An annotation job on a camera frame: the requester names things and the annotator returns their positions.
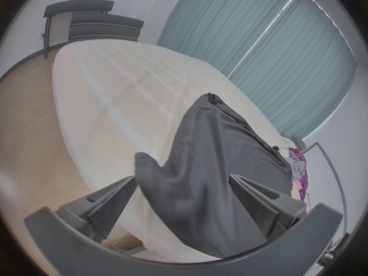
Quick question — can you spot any bed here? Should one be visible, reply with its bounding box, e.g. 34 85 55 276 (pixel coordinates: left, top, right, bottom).
52 39 345 262

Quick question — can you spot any black dressing table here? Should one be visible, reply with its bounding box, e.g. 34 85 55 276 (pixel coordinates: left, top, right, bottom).
43 0 115 59

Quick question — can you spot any pile of clothes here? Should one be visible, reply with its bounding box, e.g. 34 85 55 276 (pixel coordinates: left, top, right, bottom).
287 147 309 199

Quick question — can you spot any grey bedside table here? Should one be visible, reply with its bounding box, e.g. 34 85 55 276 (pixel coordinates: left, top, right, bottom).
279 132 305 149

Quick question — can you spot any black chest of drawers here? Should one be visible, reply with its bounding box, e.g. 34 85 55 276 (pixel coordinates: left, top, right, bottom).
68 13 144 42

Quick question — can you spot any black T-shirt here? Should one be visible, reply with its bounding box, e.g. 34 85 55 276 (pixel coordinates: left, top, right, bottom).
135 93 293 259

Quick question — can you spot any blue-green curtain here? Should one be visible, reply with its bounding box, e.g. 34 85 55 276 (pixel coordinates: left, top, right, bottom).
227 0 358 139
157 0 298 77

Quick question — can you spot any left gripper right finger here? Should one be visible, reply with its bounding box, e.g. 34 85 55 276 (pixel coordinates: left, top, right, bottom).
228 174 307 241

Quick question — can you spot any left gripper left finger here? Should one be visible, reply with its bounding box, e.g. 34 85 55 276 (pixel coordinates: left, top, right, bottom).
59 175 138 239

